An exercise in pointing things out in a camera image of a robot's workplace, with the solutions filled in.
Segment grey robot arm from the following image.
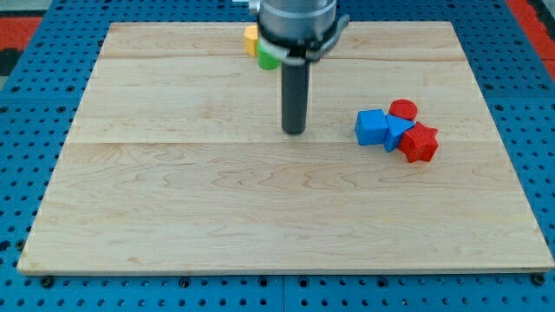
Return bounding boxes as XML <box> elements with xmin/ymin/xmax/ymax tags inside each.
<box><xmin>242</xmin><ymin>0</ymin><xmax>350</xmax><ymax>66</ymax></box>

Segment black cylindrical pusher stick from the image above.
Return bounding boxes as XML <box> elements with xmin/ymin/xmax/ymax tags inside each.
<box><xmin>281</xmin><ymin>62</ymin><xmax>310</xmax><ymax>134</ymax></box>

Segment green block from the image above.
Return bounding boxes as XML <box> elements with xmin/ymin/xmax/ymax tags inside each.
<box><xmin>257</xmin><ymin>39</ymin><xmax>281</xmax><ymax>70</ymax></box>

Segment blue cube block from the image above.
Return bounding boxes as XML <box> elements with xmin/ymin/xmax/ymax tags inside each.
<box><xmin>354</xmin><ymin>109</ymin><xmax>389</xmax><ymax>146</ymax></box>

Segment wooden board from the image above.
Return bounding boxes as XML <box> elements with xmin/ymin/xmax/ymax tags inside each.
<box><xmin>17</xmin><ymin>22</ymin><xmax>554</xmax><ymax>276</ymax></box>

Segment blue triangle block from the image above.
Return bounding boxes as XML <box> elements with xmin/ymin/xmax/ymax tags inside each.
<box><xmin>383</xmin><ymin>114</ymin><xmax>415</xmax><ymax>153</ymax></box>

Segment yellow block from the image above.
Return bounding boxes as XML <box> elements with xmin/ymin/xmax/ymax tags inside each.
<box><xmin>243</xmin><ymin>24</ymin><xmax>258</xmax><ymax>57</ymax></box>

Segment red cylinder block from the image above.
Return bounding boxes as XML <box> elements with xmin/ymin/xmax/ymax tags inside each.
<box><xmin>388</xmin><ymin>99</ymin><xmax>418</xmax><ymax>121</ymax></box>

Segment red star block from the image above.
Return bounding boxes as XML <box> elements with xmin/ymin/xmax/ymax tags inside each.
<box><xmin>397</xmin><ymin>121</ymin><xmax>439</xmax><ymax>163</ymax></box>

